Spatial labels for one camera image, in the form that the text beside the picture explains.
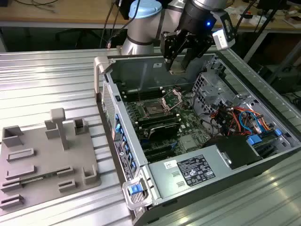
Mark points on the silver chipset heat sink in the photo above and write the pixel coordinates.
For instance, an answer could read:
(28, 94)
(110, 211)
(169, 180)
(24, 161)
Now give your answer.
(190, 142)

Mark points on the small white box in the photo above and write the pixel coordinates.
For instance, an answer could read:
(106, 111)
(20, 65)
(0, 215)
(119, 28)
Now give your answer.
(249, 18)

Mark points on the silver perforated drive cage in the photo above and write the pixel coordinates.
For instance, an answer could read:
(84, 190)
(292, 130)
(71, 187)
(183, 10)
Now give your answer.
(211, 91)

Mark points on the blue case latch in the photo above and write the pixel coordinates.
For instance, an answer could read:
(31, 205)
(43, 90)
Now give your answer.
(135, 190)

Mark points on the green motherboard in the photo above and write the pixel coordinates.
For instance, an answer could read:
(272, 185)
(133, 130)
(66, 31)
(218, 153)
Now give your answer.
(188, 122)

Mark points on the grey parts rack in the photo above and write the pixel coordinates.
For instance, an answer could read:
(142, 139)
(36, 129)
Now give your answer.
(47, 155)

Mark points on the wooden desk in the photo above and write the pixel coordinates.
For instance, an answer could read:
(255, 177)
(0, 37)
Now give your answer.
(77, 14)

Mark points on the black office chair base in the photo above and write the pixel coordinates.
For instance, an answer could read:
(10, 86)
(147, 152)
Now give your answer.
(77, 35)

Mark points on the black RAM slot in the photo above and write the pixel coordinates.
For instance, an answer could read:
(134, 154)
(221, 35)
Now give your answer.
(145, 96)
(162, 122)
(157, 117)

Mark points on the grey power supply unit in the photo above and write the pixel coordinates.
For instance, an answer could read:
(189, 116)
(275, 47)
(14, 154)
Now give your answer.
(164, 181)

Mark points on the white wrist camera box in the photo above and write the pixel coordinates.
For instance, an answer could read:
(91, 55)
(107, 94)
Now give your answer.
(223, 40)

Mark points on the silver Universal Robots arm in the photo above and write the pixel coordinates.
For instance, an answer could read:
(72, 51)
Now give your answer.
(141, 30)

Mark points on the black plastic fan shroud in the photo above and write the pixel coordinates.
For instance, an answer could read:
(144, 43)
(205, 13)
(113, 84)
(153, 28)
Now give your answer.
(235, 148)

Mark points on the green RAM stick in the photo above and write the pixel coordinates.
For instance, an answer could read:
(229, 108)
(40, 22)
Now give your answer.
(40, 177)

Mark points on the open grey PC case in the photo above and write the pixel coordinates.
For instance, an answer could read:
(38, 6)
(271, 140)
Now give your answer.
(131, 73)

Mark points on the black box on floor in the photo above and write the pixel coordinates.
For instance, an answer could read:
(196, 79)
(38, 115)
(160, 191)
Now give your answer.
(285, 80)

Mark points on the silver CPU plate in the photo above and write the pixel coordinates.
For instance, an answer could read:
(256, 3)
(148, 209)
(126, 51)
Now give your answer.
(176, 68)

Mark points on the blue disk carrier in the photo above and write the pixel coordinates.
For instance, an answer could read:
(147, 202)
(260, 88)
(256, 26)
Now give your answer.
(255, 141)

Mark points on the black graphics card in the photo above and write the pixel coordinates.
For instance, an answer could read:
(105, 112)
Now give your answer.
(162, 131)

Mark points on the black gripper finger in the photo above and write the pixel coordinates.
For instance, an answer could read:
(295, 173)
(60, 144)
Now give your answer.
(196, 48)
(170, 47)

